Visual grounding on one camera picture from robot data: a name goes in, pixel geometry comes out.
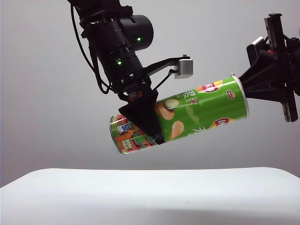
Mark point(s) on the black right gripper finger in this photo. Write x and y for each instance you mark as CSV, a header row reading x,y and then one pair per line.
x,y
264,70
269,92

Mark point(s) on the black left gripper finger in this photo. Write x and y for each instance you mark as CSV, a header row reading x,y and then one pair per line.
x,y
143,114

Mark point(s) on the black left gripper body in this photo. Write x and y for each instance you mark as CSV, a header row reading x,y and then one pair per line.
x,y
136,86

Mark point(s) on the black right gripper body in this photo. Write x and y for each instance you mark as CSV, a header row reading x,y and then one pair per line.
x,y
276,30

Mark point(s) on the green chips tub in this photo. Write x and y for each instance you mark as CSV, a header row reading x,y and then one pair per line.
x,y
201,110

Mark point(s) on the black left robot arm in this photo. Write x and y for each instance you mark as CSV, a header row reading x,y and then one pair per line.
x,y
112,37

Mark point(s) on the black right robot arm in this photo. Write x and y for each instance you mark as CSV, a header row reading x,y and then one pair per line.
x,y
295,65

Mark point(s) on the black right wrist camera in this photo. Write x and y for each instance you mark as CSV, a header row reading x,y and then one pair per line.
x,y
254,48

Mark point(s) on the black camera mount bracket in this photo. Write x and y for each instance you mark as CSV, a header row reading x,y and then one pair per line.
x,y
161,64

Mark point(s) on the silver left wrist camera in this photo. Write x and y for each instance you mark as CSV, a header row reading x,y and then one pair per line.
x,y
184,68

